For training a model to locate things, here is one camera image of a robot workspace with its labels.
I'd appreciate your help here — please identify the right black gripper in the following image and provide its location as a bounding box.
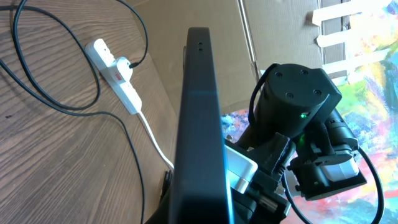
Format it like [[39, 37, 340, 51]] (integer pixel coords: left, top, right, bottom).
[[225, 134, 366, 223]]

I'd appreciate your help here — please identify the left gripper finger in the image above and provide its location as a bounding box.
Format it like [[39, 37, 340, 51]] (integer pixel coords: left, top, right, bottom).
[[146, 170, 173, 224]]

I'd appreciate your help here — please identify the blue Samsung Galaxy smartphone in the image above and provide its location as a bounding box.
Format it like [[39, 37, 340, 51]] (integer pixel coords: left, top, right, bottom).
[[169, 27, 234, 223]]

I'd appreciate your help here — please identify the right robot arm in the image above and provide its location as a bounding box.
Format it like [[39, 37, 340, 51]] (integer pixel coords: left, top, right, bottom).
[[225, 64, 366, 223]]

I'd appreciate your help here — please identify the white charger plug adapter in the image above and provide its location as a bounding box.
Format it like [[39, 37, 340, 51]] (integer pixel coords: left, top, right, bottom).
[[114, 57, 133, 83]]

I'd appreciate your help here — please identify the colourful painted mat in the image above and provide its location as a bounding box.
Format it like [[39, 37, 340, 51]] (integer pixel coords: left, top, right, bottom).
[[238, 1, 397, 223]]

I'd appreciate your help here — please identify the brown cardboard panel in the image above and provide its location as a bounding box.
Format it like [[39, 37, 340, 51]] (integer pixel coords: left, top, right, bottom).
[[124, 0, 352, 116]]

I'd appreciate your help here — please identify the white power strip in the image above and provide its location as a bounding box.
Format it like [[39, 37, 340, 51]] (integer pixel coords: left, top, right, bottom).
[[85, 39, 142, 114]]

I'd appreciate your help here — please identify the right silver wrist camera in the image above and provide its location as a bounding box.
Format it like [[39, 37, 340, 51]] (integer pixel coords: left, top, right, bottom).
[[321, 154, 359, 182]]

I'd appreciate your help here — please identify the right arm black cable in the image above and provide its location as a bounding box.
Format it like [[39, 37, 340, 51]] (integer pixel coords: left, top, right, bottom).
[[248, 63, 386, 224]]

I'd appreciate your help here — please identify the white power strip cord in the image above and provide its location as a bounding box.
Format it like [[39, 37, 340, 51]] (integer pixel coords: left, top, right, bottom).
[[137, 111, 175, 170]]

